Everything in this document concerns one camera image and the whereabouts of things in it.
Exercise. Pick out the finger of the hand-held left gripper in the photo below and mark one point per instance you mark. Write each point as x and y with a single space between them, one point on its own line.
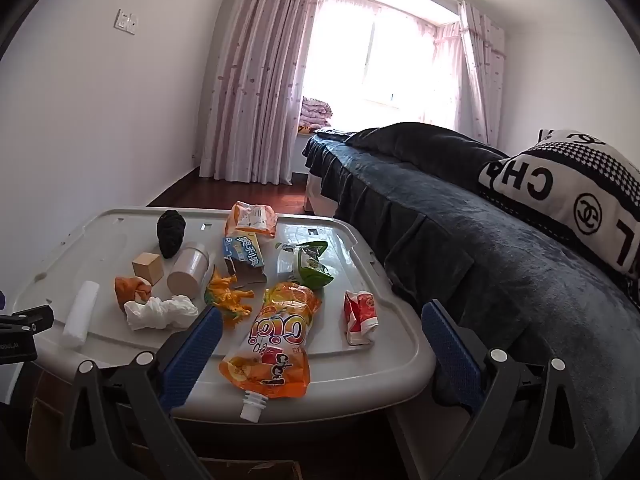
30 317

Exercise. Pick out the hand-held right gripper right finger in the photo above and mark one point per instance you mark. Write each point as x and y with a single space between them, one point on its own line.
450 355

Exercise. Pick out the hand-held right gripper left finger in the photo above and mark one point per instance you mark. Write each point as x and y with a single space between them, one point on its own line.
192 355

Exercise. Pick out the beige cylindrical jar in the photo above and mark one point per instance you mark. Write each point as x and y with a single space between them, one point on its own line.
187 267

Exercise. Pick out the white foam cylinder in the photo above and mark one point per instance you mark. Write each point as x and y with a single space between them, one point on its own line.
82 315

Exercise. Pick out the crumpled white tissue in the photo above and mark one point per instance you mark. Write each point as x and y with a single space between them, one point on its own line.
157 312

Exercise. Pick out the yellow toy dinosaur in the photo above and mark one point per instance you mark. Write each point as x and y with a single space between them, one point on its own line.
227 300

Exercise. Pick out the orange drink pouch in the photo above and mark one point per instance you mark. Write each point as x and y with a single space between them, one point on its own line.
277 345

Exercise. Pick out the orange crumpled wrapper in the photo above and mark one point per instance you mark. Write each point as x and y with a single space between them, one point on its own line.
131 290

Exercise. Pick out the red and white packet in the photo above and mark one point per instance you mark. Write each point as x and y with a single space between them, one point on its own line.
360 317

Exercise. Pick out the wooden block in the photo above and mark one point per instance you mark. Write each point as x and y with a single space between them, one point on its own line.
147 266

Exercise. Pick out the grey storage box lid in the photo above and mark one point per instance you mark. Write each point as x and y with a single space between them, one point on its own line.
350 360

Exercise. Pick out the torn blue biscuit box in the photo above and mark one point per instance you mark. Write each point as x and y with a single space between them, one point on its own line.
243 255

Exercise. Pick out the black cloth ball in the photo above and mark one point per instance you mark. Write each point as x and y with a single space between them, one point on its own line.
170 232

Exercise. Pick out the orange snack packet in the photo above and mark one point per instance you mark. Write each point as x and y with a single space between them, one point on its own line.
250 220

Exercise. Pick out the green snack packet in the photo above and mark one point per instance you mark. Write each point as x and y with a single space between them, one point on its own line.
311 265

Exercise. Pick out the black and white pillow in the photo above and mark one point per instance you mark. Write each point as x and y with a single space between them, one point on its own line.
565 195

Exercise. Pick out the dark plush blanket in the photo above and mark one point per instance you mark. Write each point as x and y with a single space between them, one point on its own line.
425 150

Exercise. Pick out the yellow cloth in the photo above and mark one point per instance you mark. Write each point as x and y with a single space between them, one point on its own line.
304 130

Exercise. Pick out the folded pink quilt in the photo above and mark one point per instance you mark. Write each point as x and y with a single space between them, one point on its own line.
316 111

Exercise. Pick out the pink patterned curtain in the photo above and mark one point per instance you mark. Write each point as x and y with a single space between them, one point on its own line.
260 85
482 70

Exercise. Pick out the sheer pink curtain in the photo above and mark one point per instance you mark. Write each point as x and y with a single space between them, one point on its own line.
390 60

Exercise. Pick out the white bed frame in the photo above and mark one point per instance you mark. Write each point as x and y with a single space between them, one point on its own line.
322 197

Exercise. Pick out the white wall socket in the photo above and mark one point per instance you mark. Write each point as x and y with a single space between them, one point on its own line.
125 21

